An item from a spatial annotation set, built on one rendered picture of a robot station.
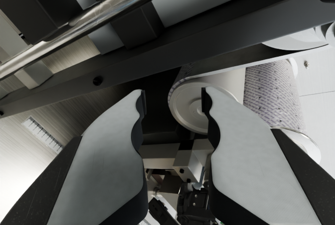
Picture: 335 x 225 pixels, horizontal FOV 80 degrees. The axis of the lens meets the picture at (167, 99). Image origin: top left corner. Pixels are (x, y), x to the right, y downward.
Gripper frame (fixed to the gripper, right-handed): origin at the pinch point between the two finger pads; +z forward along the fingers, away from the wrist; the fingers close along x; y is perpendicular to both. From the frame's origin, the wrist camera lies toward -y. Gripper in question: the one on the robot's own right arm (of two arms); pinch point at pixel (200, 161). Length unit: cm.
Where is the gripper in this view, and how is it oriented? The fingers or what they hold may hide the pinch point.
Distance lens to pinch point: 51.4
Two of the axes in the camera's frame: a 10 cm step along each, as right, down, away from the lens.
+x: -4.5, -7.5, -4.8
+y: 8.3, -1.7, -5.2
